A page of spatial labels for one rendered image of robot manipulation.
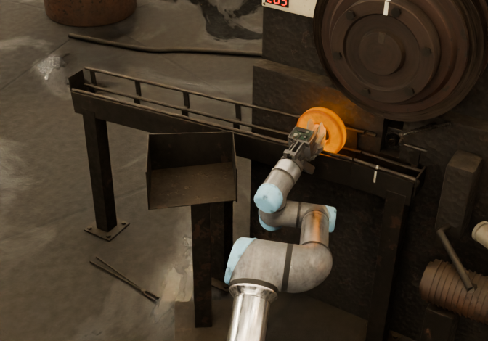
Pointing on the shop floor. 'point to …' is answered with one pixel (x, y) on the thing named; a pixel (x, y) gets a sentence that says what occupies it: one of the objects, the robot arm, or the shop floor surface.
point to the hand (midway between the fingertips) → (321, 126)
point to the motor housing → (450, 300)
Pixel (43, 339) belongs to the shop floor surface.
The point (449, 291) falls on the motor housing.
